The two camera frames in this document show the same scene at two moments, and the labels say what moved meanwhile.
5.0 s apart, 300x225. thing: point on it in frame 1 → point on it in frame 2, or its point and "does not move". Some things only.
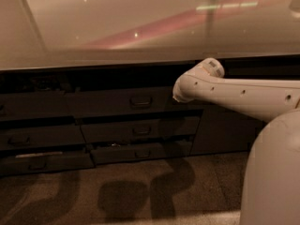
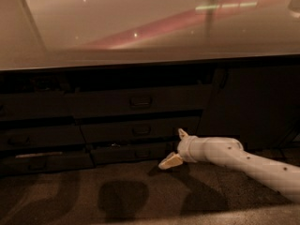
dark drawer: [24, 105] does not move
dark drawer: [42, 136] does not move
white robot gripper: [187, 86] → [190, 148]
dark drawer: [46, 161] does not move
